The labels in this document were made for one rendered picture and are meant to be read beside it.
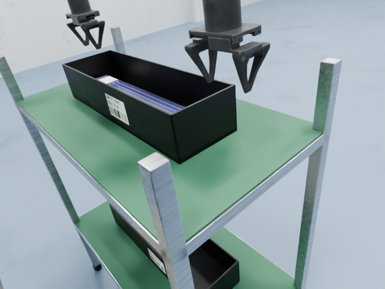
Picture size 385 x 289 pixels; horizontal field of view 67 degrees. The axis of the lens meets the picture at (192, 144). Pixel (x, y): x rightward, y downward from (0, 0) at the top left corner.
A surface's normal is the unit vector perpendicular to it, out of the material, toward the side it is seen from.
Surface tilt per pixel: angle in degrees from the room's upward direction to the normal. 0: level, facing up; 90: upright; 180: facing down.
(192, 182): 0
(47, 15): 90
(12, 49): 90
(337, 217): 0
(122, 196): 0
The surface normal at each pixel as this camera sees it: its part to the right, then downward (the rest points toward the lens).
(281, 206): -0.11, -0.84
